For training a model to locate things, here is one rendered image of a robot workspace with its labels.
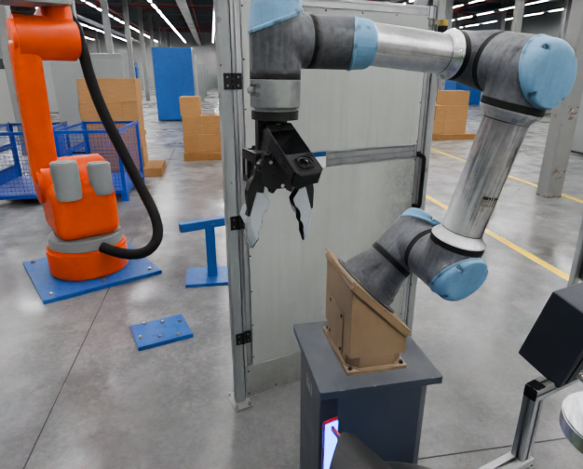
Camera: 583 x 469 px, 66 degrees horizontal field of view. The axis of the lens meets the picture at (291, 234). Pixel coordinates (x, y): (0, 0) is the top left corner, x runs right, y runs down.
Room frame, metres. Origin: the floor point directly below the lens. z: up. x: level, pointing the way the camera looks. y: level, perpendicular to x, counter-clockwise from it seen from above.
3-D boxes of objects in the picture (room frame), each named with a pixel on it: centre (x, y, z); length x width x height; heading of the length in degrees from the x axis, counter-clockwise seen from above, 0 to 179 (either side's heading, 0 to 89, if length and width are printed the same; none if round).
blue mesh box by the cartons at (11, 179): (6.41, 3.76, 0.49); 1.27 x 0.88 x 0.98; 9
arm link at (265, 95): (0.70, 0.03, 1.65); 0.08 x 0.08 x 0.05
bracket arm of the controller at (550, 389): (0.85, -0.62, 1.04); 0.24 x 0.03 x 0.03; 117
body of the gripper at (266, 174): (0.71, 0.03, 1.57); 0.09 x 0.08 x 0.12; 26
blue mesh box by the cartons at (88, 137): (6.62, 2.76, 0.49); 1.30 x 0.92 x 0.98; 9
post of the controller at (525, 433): (0.80, -0.52, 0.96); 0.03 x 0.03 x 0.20; 27
